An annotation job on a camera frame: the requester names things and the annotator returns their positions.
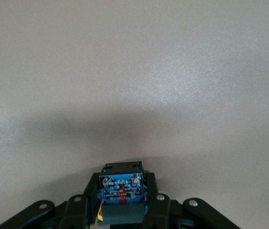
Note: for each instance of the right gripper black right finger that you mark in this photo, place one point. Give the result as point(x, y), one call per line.
point(158, 212)

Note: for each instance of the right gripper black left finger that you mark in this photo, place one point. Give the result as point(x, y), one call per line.
point(77, 212)

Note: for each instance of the brown table cover sheet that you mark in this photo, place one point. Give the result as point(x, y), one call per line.
point(134, 71)

